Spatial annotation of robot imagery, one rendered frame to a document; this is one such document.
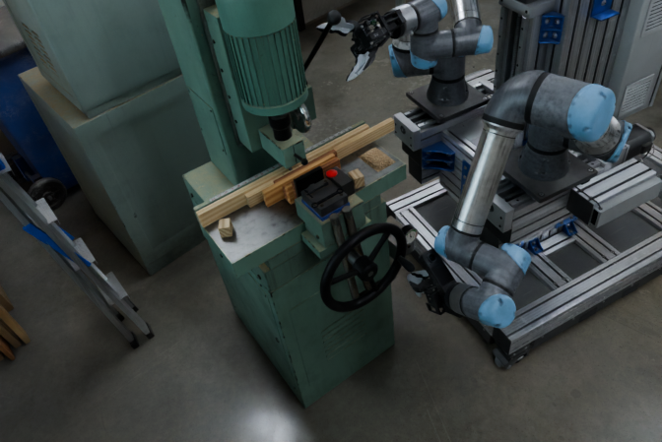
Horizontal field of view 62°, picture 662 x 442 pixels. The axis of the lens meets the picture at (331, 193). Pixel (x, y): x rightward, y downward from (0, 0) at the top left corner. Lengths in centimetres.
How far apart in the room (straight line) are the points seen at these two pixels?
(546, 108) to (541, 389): 129
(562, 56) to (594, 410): 124
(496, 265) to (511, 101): 37
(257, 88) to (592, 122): 75
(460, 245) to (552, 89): 41
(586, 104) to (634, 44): 79
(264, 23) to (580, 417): 171
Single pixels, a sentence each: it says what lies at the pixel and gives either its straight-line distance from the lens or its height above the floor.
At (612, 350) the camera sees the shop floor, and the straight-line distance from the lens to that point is 243.
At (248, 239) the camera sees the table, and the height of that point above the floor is 90.
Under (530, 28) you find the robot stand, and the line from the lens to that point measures 177.
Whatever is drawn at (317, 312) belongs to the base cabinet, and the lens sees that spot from 182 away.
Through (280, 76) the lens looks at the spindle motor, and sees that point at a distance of 135.
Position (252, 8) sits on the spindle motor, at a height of 148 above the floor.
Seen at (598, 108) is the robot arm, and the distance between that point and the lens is 123.
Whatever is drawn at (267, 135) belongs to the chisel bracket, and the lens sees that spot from 157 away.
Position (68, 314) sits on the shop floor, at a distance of 286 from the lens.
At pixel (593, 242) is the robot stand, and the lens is 245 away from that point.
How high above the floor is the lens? 197
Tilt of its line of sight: 42 degrees down
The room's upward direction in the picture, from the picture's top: 9 degrees counter-clockwise
